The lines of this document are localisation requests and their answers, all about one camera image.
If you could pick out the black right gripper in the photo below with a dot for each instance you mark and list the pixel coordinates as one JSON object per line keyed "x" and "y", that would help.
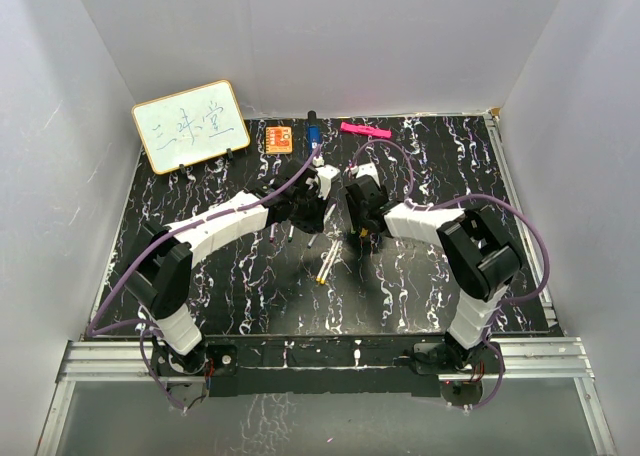
{"x": 356, "y": 216}

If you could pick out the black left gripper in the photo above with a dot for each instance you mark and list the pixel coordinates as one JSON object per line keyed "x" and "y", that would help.
{"x": 316, "y": 224}

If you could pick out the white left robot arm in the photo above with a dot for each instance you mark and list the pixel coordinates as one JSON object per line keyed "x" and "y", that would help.
{"x": 161, "y": 282}

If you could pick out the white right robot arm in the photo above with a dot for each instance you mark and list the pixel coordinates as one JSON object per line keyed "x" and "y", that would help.
{"x": 482, "y": 255}

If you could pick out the yellow tipped white pen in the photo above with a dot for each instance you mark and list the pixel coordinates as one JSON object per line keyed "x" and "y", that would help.
{"x": 321, "y": 274}

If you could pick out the orange tipped white pen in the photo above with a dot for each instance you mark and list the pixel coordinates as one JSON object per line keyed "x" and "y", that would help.
{"x": 332, "y": 262}

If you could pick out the pink plastic clip bar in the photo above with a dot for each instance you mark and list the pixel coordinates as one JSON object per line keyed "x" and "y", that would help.
{"x": 365, "y": 130}

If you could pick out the orange small notebook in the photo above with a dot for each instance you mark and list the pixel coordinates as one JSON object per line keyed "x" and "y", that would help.
{"x": 279, "y": 140}

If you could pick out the blue stapler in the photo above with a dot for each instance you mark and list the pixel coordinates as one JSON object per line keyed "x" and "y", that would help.
{"x": 314, "y": 137}

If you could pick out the small whiteboard with writing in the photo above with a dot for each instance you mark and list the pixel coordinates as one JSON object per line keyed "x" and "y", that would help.
{"x": 190, "y": 126}

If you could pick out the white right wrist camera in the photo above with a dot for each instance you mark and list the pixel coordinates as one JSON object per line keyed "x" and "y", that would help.
{"x": 368, "y": 169}

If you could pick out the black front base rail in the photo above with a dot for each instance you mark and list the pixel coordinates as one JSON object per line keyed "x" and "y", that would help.
{"x": 423, "y": 366}

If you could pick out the aluminium frame rail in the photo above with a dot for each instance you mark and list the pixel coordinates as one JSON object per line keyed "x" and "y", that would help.
{"x": 97, "y": 361}

